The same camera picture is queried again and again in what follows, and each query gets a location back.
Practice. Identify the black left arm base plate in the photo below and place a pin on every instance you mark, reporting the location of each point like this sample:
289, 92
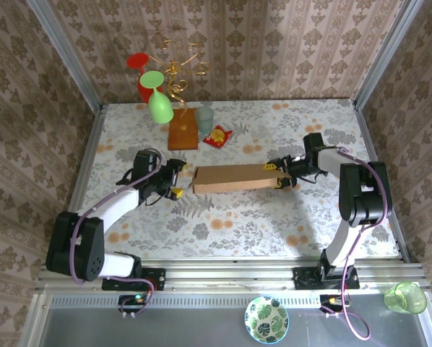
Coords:
158, 279

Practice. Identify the aluminium frame cross rail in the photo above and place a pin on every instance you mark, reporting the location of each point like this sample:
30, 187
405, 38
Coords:
219, 276

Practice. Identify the translucent grey plastic cup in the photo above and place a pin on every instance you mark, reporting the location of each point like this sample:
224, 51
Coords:
205, 119

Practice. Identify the green transparent plastic cup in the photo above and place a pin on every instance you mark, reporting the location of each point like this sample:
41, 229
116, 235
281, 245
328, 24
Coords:
405, 297

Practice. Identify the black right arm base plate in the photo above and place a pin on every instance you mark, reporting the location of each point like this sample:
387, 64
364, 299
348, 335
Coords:
302, 278

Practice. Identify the aluminium frame post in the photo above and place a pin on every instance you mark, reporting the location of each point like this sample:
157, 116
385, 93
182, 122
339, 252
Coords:
385, 54
64, 54

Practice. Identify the aluminium frame side rail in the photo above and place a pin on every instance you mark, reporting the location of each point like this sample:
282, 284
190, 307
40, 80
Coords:
373, 137
80, 173

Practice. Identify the grey metal shelf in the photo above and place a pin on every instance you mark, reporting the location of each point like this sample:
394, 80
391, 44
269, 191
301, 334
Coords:
183, 329

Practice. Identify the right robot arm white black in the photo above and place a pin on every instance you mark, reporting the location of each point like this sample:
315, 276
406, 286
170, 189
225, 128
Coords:
340, 246

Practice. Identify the red snack packet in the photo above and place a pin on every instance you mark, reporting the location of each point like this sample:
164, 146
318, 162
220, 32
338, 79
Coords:
217, 136

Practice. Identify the red plastic wine glass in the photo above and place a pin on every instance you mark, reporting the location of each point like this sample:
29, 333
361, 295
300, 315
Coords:
136, 60

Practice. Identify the brown cardboard paper box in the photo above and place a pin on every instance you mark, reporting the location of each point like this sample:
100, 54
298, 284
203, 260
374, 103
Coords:
230, 179

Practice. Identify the leaf pattern bowl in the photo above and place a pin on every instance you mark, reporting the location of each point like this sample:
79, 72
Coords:
266, 320

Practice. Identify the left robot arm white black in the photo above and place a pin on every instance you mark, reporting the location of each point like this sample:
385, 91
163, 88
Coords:
116, 204

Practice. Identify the green plastic wine glass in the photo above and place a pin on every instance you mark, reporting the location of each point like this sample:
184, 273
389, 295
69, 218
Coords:
160, 106

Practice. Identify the floral tablecloth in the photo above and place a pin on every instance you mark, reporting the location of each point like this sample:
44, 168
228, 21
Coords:
237, 231

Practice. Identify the small black connector box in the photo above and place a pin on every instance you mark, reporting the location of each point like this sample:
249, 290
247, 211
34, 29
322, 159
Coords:
328, 300
127, 300

